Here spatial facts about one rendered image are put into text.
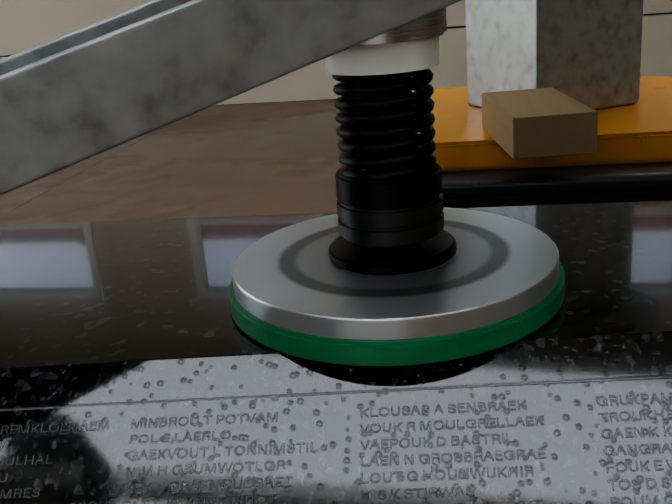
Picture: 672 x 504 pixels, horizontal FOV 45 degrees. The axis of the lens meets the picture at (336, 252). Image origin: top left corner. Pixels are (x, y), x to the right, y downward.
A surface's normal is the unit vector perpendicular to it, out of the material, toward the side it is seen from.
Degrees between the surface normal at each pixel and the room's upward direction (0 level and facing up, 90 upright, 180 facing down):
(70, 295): 0
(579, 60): 90
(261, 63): 90
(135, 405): 45
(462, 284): 0
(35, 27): 90
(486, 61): 90
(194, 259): 0
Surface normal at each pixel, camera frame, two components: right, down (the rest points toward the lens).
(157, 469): -0.08, -0.43
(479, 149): -0.12, 0.34
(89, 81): 0.34, 0.29
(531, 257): -0.07, -0.94
